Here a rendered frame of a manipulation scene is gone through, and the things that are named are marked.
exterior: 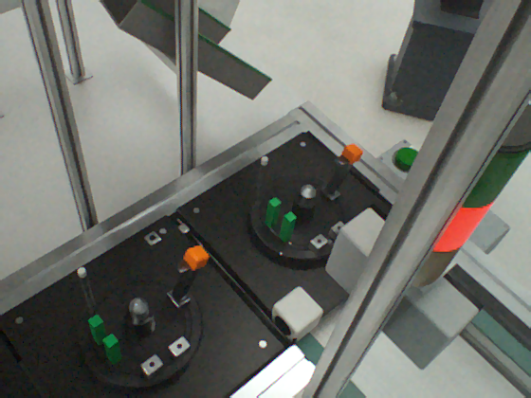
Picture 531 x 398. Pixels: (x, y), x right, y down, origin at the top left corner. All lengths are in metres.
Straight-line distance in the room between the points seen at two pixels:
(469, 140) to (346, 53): 0.95
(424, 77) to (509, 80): 0.83
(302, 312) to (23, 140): 0.57
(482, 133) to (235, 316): 0.49
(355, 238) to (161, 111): 0.66
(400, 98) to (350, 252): 0.68
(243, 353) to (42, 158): 0.50
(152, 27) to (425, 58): 0.51
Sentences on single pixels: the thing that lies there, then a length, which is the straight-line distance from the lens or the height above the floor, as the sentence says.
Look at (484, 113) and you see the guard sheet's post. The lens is 0.30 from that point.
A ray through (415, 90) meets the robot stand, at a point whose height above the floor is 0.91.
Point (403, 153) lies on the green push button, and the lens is 0.93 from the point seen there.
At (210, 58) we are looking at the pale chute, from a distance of 0.82.
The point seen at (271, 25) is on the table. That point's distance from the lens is 1.28.
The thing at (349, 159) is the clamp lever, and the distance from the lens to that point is 0.78.
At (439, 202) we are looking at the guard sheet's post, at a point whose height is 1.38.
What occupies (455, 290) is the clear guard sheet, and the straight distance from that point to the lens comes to 0.41.
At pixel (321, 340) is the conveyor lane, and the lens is 0.80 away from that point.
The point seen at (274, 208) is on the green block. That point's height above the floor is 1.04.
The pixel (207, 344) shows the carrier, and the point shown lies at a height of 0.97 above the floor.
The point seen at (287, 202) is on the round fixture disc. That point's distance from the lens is 0.81.
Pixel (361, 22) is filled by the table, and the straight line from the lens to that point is 1.34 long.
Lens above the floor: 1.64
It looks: 54 degrees down
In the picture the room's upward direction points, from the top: 11 degrees clockwise
